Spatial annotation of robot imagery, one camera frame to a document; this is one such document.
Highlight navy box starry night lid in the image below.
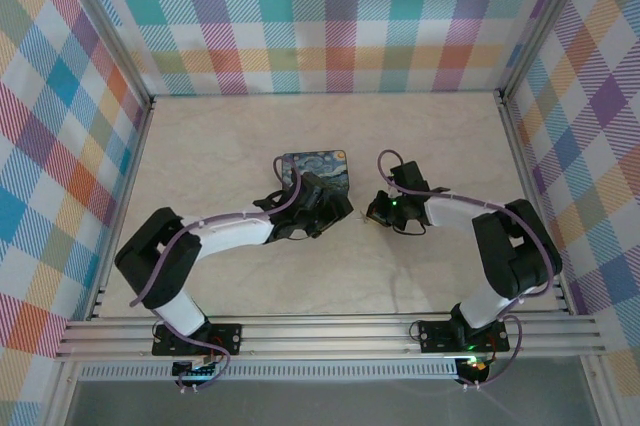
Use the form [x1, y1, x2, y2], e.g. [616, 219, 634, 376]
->
[276, 148, 352, 197]

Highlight right controller board green light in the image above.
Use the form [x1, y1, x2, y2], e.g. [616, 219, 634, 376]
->
[458, 355, 490, 376]

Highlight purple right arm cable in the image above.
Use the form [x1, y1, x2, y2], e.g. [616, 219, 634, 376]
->
[376, 148, 559, 392]

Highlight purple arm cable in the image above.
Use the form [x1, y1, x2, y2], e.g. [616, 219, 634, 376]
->
[376, 148, 559, 392]
[128, 155, 307, 393]

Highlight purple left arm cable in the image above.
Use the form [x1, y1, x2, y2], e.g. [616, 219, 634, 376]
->
[128, 155, 307, 393]

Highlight aluminium front mounting rail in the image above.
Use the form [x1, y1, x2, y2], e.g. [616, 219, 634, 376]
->
[53, 314, 607, 361]

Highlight aluminium side rail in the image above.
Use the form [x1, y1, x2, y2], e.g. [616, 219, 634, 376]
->
[498, 93, 574, 316]
[84, 98, 157, 322]

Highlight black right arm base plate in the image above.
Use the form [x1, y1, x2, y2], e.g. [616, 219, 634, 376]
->
[417, 319, 511, 353]

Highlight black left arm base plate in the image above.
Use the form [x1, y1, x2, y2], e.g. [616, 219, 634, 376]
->
[151, 323, 244, 358]

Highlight slotted grey cable duct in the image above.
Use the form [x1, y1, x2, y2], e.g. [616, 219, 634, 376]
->
[78, 363, 460, 381]

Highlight aluminium frame post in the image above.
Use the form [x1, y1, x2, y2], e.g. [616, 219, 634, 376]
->
[58, 0, 154, 110]
[497, 0, 599, 105]

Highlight aluminium lower frame leg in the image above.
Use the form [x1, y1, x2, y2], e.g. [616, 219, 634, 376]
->
[42, 359, 81, 426]
[579, 353, 615, 426]

